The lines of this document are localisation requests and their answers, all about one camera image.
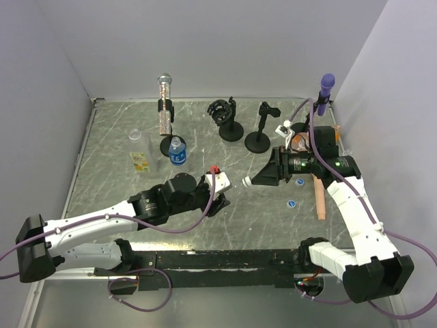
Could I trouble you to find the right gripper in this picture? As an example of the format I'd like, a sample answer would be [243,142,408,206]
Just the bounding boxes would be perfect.
[251,146,318,186]

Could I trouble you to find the white green bottle cap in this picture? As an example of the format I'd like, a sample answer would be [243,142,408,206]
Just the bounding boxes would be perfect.
[242,176,252,188]

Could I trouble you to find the white blue Pocari cap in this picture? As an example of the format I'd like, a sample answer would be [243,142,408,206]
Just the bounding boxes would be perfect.
[287,200,296,208]

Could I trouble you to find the blue label water bottle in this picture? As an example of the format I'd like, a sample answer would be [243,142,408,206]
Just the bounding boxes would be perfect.
[169,136,186,166]

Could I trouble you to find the clear white-capped tea bottle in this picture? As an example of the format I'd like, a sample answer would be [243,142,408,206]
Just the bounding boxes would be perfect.
[128,128,158,173]

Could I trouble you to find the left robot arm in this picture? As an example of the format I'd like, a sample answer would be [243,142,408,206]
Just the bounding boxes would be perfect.
[16,172,231,283]

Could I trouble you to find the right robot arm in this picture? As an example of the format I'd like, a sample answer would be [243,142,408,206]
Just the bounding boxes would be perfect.
[243,126,414,303]

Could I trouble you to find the orange square bottle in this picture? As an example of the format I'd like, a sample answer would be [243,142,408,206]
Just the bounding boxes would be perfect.
[291,133,311,152]

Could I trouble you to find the orange round bottle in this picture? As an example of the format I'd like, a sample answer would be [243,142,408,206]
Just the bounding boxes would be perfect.
[333,125,341,142]

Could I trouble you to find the black empty clip stand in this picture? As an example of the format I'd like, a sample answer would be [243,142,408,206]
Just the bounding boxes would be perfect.
[244,102,281,154]

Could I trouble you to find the pink beige microphone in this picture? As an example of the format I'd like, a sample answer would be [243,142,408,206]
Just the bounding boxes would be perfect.
[312,175,326,221]

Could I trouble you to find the black purple microphone stand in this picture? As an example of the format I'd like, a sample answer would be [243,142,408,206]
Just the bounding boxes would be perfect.
[290,92,330,133]

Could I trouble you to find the black glitter microphone stand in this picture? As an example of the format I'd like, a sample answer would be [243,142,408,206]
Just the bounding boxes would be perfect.
[158,99,175,157]

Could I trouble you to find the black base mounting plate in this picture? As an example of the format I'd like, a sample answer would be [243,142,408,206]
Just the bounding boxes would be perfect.
[94,249,318,291]

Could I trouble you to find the glitter silver microphone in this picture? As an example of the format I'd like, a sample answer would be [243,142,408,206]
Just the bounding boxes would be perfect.
[158,73,173,136]

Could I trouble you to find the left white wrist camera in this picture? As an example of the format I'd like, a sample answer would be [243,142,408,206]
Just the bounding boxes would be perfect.
[206,165,232,194]

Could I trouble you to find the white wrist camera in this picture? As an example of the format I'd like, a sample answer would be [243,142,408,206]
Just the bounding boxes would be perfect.
[275,120,296,148]
[206,165,232,194]

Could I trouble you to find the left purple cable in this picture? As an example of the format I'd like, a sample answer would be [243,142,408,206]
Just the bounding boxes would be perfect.
[0,170,216,281]

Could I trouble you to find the purple cable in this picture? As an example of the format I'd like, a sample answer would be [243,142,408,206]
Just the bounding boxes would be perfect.
[0,170,216,281]
[288,98,437,320]

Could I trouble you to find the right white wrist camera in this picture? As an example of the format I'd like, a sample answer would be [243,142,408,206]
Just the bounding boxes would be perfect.
[275,120,296,148]

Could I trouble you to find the black shock mount stand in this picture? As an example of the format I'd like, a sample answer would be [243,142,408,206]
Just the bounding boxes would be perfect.
[207,96,244,142]

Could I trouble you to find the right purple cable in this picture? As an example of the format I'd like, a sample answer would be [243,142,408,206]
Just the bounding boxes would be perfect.
[288,98,437,320]

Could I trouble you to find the aluminium rail frame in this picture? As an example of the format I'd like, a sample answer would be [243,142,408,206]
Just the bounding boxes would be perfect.
[16,97,410,328]

